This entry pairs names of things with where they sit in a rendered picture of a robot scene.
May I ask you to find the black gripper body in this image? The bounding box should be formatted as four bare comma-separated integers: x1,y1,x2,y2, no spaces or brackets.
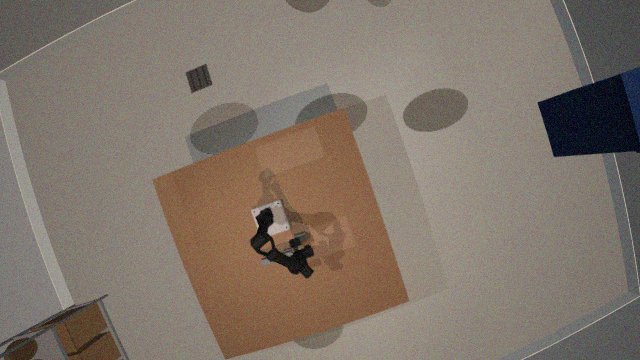
288,237,304,258

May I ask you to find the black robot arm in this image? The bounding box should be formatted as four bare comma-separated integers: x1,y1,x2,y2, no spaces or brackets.
250,207,314,278

